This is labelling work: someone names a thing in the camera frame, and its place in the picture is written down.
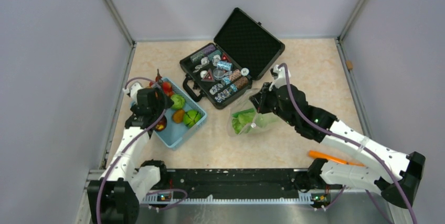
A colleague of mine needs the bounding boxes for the clear round dealer button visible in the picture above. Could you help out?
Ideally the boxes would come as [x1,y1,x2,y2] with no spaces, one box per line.
[213,69,226,80]

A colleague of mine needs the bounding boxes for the green bell pepper toy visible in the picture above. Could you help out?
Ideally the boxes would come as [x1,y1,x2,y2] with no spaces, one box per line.
[170,94,186,110]

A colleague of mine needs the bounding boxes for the red cherry tomato bunch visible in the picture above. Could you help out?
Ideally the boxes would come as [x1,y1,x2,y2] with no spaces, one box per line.
[148,69,174,99]

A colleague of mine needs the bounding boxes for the orange marker pen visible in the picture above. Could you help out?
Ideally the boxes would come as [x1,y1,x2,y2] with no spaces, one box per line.
[308,150,364,167]

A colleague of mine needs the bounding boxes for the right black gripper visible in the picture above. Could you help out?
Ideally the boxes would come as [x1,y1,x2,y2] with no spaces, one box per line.
[249,81,296,126]

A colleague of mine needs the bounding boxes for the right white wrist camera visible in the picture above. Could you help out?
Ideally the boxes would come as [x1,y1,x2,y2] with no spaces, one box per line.
[269,63,291,91]

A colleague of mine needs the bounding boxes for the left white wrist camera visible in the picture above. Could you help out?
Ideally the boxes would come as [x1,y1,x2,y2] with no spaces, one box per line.
[122,81,143,102]

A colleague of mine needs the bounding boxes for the orange brown fruit toy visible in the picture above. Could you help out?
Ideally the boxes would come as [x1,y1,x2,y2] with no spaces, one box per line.
[172,109,185,124]

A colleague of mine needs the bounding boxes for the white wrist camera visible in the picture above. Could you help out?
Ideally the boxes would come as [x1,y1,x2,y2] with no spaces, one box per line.
[269,63,291,91]
[122,81,143,102]

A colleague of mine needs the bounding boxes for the green napa cabbage toy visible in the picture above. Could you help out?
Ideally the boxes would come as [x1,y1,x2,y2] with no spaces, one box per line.
[231,109,278,135]

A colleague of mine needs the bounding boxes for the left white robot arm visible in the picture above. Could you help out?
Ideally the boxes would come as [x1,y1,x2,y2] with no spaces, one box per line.
[87,88,173,223]

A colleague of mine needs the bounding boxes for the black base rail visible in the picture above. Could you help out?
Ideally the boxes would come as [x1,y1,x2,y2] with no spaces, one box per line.
[153,168,343,200]

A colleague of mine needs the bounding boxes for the clear zip top bag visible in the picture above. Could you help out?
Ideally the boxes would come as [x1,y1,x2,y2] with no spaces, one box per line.
[227,88,280,137]

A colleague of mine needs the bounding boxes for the green striped round fruit toy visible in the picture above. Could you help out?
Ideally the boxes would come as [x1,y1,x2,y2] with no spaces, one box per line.
[183,110,202,128]

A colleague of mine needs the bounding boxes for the red triangle dealer token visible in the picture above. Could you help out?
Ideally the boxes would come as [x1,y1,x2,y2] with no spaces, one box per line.
[200,69,215,82]

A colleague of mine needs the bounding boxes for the white single poker chip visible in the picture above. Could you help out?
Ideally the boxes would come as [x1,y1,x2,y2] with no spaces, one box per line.
[240,68,249,76]

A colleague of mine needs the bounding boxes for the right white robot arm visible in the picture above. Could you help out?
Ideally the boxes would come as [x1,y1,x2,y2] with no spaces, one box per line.
[249,82,426,209]

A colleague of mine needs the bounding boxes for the black poker chip case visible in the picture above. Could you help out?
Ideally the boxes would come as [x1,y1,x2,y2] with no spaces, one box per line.
[179,7,285,109]

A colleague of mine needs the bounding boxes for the white cable duct strip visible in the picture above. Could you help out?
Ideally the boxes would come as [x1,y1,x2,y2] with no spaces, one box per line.
[141,193,314,206]

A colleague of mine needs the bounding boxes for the light blue plastic basket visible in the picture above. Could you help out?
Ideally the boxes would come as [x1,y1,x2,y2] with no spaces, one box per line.
[152,77,207,150]

